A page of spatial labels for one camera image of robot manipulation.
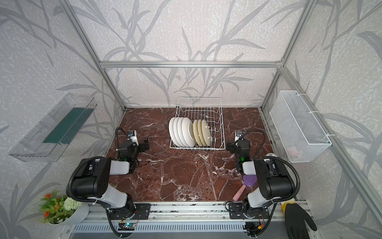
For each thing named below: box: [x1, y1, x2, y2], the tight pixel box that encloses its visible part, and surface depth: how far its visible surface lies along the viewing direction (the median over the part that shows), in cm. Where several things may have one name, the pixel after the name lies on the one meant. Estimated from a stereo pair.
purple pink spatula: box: [232, 174, 258, 203], surface depth 83 cm
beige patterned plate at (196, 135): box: [192, 119, 202, 147], surface depth 91 cm
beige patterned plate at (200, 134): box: [197, 119, 206, 147], surface depth 90 cm
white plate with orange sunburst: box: [173, 117, 184, 148], surface depth 88 cm
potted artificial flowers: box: [38, 189, 90, 226], surface depth 63 cm
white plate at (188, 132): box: [181, 117, 196, 148], surface depth 91 cm
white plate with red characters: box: [168, 117, 180, 147], surface depth 88 cm
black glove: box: [284, 203, 318, 239], surface depth 70 cm
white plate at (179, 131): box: [177, 117, 187, 148], surface depth 88 cm
